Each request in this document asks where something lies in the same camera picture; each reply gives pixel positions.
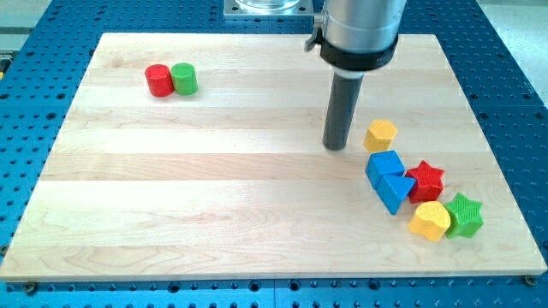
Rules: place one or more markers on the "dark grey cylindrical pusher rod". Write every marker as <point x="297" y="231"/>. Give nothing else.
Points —
<point x="345" y="89"/>

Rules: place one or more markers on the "yellow hexagon block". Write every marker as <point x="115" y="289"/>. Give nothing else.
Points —
<point x="379" y="136"/>

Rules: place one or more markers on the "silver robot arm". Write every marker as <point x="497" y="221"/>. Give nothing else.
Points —
<point x="355" y="36"/>

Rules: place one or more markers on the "red star block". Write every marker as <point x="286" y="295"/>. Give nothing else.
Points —
<point x="428" y="183"/>

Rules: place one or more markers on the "green star block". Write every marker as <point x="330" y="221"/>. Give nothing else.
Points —
<point x="465" y="217"/>

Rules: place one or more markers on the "blue cube block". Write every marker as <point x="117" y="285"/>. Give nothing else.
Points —
<point x="383" y="163"/>

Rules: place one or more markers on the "blue triangle block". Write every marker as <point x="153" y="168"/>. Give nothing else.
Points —
<point x="393" y="189"/>

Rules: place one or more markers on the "yellow heart block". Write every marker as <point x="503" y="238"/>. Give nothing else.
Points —
<point x="430" y="219"/>

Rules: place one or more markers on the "green cylinder block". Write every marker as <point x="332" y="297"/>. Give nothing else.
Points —
<point x="184" y="79"/>

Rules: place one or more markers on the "red cylinder block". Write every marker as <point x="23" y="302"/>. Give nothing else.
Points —
<point x="159" y="80"/>

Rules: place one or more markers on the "light wooden board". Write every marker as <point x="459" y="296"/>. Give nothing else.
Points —
<point x="233" y="181"/>

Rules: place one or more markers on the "blue perforated table plate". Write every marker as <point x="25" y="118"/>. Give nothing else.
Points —
<point x="44" y="76"/>

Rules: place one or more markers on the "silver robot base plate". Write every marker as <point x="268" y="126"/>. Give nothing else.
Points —
<point x="266" y="8"/>

